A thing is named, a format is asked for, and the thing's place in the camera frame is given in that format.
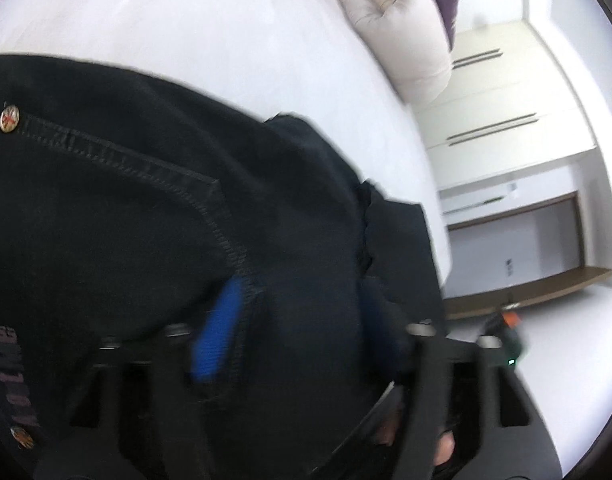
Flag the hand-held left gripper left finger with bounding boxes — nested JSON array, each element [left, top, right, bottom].
[[36, 277, 247, 480]]

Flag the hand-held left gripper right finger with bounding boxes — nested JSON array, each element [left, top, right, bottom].
[[358, 277, 562, 480]]

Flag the black denim pants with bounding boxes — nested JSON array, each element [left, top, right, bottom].
[[0, 52, 449, 480]]

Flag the white wardrobe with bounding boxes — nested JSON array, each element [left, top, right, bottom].
[[411, 0, 612, 301]]

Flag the beige pillow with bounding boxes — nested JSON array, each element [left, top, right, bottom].
[[334, 0, 454, 107]]

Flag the bed with white sheet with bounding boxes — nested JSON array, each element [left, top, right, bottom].
[[0, 0, 449, 311]]

